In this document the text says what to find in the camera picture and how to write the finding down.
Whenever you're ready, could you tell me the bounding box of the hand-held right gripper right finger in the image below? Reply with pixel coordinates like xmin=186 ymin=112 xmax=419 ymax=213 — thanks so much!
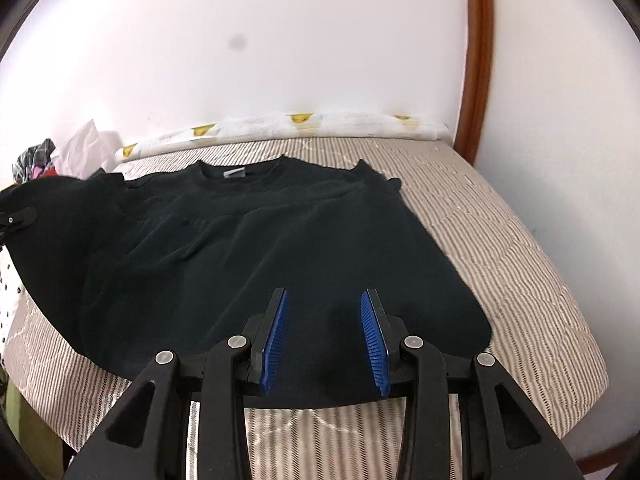
xmin=360 ymin=288 xmax=585 ymax=480

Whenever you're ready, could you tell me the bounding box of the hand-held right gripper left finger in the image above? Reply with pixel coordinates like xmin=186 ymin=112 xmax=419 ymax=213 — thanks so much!
xmin=62 ymin=287 xmax=290 ymax=480

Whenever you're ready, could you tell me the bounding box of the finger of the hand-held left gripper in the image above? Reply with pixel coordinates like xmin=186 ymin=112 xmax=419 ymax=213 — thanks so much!
xmin=0 ymin=206 xmax=38 ymax=234

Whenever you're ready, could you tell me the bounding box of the black t-shirt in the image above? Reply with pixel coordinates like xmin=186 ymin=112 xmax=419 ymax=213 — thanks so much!
xmin=0 ymin=156 xmax=492 ymax=408

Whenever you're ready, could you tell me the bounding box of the plaid clothes pile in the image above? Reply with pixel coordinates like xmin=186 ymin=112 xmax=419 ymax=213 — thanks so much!
xmin=12 ymin=138 xmax=57 ymax=185

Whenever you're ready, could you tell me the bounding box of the white polka dot cloth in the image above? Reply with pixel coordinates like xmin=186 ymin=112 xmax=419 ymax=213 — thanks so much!
xmin=0 ymin=246 xmax=27 ymax=343

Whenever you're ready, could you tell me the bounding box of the white shopping bag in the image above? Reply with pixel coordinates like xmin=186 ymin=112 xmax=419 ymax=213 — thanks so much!
xmin=52 ymin=119 xmax=123 ymax=180

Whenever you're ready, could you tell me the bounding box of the striped bed mattress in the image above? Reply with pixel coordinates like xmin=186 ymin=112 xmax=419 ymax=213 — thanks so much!
xmin=0 ymin=136 xmax=613 ymax=480

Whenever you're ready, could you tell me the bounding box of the green cloth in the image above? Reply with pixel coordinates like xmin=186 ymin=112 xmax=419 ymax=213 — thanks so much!
xmin=0 ymin=377 xmax=63 ymax=480

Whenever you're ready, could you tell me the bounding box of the duck print rolled blanket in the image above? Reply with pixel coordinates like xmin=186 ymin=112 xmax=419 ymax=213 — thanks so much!
xmin=116 ymin=112 xmax=447 ymax=162

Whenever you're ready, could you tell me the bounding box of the brown wooden door frame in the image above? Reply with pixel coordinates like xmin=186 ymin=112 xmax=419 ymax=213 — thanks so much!
xmin=452 ymin=0 xmax=496 ymax=167

